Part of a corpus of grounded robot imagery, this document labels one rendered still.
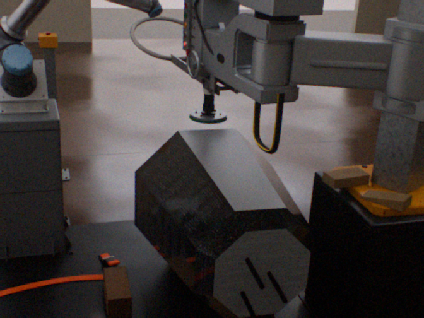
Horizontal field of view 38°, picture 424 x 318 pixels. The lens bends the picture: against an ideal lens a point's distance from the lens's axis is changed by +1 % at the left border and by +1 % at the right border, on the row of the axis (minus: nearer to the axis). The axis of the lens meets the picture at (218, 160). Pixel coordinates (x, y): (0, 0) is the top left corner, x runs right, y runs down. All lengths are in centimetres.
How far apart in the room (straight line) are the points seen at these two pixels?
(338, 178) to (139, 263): 137
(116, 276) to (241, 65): 129
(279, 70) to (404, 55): 53
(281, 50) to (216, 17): 65
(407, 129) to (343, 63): 42
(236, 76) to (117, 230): 153
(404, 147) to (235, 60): 88
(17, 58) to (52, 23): 618
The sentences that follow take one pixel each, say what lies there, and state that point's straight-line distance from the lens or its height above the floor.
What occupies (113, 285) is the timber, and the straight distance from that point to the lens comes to 329.
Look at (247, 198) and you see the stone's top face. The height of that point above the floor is 82.
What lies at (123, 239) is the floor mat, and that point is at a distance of 394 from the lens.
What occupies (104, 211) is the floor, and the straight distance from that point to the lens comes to 432.
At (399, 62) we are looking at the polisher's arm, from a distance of 278.
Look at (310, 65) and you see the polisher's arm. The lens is 277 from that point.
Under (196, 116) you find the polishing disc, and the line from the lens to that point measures 347.
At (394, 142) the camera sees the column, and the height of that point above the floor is 101.
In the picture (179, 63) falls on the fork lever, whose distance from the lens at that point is 372.
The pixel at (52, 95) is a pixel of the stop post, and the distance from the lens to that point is 463.
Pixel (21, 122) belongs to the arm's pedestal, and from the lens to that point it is 349.
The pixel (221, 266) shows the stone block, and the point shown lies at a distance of 254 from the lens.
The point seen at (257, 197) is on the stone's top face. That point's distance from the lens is 266.
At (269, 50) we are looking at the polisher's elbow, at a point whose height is 141.
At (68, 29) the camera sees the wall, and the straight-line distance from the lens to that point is 959.
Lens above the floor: 196
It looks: 22 degrees down
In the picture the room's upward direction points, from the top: 3 degrees clockwise
